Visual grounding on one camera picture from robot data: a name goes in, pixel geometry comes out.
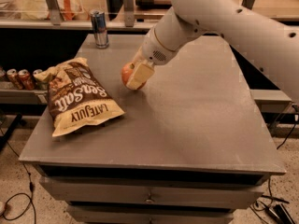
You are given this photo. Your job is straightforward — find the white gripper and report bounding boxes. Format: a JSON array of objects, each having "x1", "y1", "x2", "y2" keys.
[{"x1": 125, "y1": 27, "x2": 178, "y2": 90}]

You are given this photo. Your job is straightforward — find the red apple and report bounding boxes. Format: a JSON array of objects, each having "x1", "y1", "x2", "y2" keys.
[{"x1": 121, "y1": 63, "x2": 135, "y2": 85}]

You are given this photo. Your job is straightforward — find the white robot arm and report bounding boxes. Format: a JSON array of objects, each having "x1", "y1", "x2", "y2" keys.
[{"x1": 124, "y1": 0, "x2": 299, "y2": 104}]

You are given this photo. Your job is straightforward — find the brown sea salt chip bag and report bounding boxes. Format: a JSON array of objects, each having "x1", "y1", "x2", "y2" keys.
[{"x1": 34, "y1": 57, "x2": 124, "y2": 137}]

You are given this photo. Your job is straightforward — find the orange white bag behind glass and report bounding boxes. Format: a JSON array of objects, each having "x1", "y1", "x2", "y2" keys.
[{"x1": 57, "y1": 0, "x2": 82, "y2": 21}]

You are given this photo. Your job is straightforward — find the yellow bag behind glass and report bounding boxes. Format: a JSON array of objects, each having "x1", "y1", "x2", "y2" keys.
[{"x1": 21, "y1": 0, "x2": 49, "y2": 20}]

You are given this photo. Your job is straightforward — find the silver blue energy drink can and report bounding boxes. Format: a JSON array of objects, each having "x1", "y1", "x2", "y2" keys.
[{"x1": 90, "y1": 9, "x2": 109, "y2": 49}]

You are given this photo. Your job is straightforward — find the green soda can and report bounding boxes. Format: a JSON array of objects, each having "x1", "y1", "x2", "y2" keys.
[{"x1": 32, "y1": 68, "x2": 50, "y2": 91}]

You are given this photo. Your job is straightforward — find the orange soda can right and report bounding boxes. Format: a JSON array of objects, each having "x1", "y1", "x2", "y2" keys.
[{"x1": 18, "y1": 69, "x2": 36, "y2": 91}]

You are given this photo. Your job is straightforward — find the orange soda can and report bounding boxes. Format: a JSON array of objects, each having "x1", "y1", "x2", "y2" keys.
[
  {"x1": 7, "y1": 69, "x2": 23, "y2": 90},
  {"x1": 18, "y1": 69, "x2": 36, "y2": 91}
]

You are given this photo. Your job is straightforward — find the orange soda can left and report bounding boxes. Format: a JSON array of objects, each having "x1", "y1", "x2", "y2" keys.
[{"x1": 7, "y1": 69, "x2": 23, "y2": 90}]

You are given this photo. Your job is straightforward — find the upper grey drawer with knob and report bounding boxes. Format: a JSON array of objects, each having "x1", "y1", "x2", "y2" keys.
[{"x1": 40, "y1": 176, "x2": 263, "y2": 209}]

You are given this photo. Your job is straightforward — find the grey side shelf left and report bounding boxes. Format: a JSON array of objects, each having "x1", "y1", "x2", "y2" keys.
[{"x1": 0, "y1": 81, "x2": 48, "y2": 105}]

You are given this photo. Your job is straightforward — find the lower grey drawer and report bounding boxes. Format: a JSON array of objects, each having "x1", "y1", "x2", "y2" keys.
[{"x1": 67, "y1": 205, "x2": 234, "y2": 224}]

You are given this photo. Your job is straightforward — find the black power adapter on floor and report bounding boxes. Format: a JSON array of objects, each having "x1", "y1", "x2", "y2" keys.
[{"x1": 265, "y1": 204, "x2": 296, "y2": 224}]

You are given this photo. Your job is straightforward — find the grey metal bracket middle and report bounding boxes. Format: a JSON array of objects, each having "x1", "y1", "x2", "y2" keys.
[{"x1": 122, "y1": 0, "x2": 135, "y2": 27}]

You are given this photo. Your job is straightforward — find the grey metal bracket left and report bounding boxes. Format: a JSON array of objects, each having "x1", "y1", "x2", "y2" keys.
[{"x1": 46, "y1": 0, "x2": 63, "y2": 25}]

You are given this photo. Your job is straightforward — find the black cable on floor left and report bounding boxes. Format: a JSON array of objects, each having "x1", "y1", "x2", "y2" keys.
[{"x1": 0, "y1": 128, "x2": 37, "y2": 224}]

